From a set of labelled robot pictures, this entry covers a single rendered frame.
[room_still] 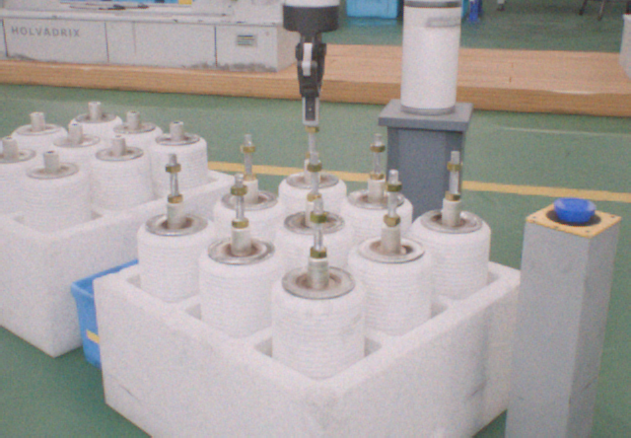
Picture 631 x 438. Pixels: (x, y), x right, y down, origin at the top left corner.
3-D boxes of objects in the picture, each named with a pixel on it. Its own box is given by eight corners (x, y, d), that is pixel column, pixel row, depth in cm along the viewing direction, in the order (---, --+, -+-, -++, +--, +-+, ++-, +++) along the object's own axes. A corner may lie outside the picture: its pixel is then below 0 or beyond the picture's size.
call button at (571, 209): (563, 212, 81) (565, 193, 81) (600, 221, 79) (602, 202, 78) (544, 222, 79) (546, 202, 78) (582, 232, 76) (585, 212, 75)
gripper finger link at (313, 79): (296, 58, 99) (300, 85, 104) (295, 70, 98) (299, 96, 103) (316, 58, 99) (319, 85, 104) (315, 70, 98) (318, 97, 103)
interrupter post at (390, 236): (380, 248, 88) (381, 220, 87) (401, 249, 88) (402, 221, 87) (380, 255, 86) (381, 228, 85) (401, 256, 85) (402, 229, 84)
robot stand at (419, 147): (385, 252, 150) (391, 98, 140) (462, 259, 146) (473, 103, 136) (373, 283, 136) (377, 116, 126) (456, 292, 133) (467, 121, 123)
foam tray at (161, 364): (310, 305, 129) (310, 202, 123) (522, 398, 103) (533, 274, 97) (105, 403, 102) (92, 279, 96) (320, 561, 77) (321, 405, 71)
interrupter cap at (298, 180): (280, 189, 107) (280, 184, 107) (293, 174, 114) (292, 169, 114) (333, 193, 106) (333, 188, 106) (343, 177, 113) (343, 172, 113)
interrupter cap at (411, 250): (358, 238, 91) (358, 233, 90) (423, 241, 90) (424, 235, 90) (355, 264, 84) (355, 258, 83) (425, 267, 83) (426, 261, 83)
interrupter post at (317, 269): (322, 278, 80) (322, 250, 79) (334, 287, 78) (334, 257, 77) (302, 283, 79) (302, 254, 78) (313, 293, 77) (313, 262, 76)
